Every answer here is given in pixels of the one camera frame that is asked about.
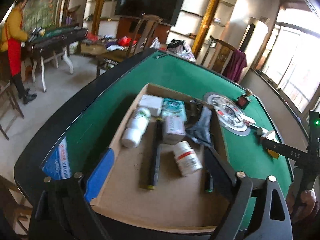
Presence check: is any clear packet with red item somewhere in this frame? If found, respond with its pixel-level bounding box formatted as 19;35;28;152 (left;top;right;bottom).
237;114;256;125

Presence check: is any white pill bottle red label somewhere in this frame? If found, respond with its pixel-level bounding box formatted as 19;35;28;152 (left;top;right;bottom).
173;141;202;177

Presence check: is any black foil pouch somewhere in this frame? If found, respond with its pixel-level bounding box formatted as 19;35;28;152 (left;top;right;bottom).
185;99;213;148

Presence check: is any white bottle green label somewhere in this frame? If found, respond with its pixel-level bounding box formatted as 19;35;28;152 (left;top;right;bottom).
121;107;151;148

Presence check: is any white medicine box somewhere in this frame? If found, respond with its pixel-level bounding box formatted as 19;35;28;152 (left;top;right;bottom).
163;115;185;145

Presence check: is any grey 502 glue box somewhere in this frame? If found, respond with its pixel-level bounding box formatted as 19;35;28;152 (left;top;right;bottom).
260;131;278;142

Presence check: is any white tube with black cap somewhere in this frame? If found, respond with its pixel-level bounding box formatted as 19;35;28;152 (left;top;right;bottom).
256;127;268;136

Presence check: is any black marker green end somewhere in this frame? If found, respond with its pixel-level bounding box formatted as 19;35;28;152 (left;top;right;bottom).
204;170;214;193

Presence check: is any person right hand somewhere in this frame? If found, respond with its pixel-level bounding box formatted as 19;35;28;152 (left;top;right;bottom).
286;185;318;224

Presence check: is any yellow foil snack packet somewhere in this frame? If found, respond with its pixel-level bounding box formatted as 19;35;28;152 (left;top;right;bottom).
267;149;279;159

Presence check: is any blue white sticker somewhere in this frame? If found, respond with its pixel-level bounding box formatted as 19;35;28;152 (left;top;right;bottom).
41;137;72;180

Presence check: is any cardboard box tray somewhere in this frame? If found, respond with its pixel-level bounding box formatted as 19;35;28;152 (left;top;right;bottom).
90;83;228;234

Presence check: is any round grey table centre panel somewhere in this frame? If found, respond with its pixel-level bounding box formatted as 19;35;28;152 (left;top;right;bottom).
204;92;251;137

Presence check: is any black ink bottle with cork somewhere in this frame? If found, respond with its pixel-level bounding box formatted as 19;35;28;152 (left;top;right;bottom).
236;89;252;109

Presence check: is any maroon garment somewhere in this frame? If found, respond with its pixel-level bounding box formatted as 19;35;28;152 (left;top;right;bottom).
222;50;247;82

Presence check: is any black marker in box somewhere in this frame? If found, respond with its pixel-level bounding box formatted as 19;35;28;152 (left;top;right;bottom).
147;119;163;190

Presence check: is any wooden chair with garment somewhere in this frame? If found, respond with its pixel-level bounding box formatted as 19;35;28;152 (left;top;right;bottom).
201;35;236;74

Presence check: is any white standing air conditioner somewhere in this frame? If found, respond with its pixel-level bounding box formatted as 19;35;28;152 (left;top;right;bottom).
239;17;268;67

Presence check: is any white charger box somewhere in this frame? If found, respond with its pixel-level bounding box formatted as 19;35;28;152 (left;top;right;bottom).
138;94;164;117

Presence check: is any teal tissue packet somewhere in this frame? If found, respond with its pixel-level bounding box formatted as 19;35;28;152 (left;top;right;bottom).
161;98;187;122

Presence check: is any pile of clothes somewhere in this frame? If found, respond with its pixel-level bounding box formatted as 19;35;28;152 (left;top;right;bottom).
167;39;196;62

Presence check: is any person in yellow jacket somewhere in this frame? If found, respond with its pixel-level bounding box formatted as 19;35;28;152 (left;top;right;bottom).
1;0;37;105

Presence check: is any wooden chair near television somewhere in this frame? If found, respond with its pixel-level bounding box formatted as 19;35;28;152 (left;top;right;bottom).
96;14;163;77

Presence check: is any black flat television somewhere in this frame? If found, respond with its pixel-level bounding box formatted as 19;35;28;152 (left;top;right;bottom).
114;0;184;26

